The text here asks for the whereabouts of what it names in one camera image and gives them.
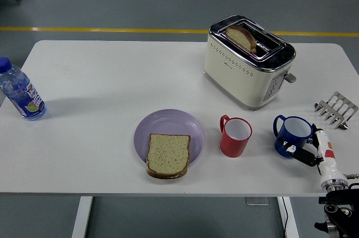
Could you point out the blue enamel cup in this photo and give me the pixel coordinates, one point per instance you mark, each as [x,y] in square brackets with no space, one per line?
[296,130]

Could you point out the silver metal toast rack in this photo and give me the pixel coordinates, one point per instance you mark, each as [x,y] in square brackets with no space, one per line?
[338,104]

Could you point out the yellow floor tape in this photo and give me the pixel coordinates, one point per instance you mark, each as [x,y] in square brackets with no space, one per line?
[112,29]

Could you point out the rounded bread slice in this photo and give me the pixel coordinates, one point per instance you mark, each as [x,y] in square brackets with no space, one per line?
[239,37]

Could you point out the square bread slice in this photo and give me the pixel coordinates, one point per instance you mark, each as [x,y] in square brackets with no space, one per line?
[168,153]

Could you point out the cream and chrome toaster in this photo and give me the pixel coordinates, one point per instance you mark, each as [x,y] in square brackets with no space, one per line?
[232,80]

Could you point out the purple round plate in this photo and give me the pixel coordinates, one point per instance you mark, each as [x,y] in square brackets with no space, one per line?
[168,123]

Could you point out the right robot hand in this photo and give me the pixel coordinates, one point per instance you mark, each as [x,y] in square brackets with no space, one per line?
[328,162]

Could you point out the white table leg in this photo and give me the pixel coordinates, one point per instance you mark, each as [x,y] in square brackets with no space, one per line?
[291,221]
[82,218]

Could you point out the grey under-table bracket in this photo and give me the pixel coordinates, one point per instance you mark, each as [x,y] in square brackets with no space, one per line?
[256,201]

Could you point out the red enamel cup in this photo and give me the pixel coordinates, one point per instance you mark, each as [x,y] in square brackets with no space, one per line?
[232,148]

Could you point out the black table control panel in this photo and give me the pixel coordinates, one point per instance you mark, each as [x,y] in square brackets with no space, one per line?
[322,200]

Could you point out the blue-capped drink bottle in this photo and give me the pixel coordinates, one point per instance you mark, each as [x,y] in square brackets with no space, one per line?
[25,97]

